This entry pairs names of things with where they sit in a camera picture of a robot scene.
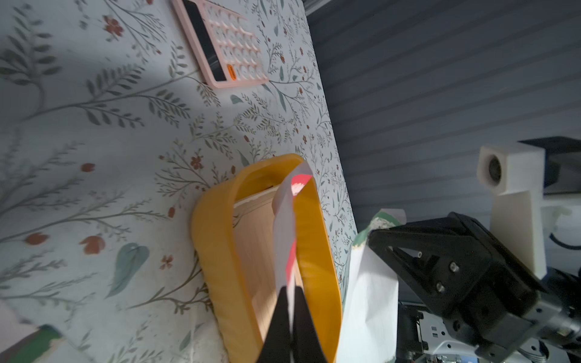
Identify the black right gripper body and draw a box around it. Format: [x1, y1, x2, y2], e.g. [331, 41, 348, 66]
[367, 213, 580, 362]

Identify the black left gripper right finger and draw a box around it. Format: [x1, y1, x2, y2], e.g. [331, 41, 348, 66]
[291, 287, 327, 363]

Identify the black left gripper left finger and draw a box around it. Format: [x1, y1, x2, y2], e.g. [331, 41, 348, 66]
[257, 287, 291, 363]

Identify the yellow storage tray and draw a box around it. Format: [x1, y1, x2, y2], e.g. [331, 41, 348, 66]
[191, 154, 342, 362]

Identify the green bordered stationery paper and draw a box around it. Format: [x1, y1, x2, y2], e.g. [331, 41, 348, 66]
[1, 302, 89, 362]

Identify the beige lined stationery paper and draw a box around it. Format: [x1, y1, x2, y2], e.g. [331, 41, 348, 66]
[233, 186, 278, 339]

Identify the pink calculator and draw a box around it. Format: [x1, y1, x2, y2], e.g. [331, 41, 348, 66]
[172, 0, 269, 89]

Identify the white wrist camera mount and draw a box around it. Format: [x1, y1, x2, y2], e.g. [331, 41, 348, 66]
[477, 142, 547, 279]

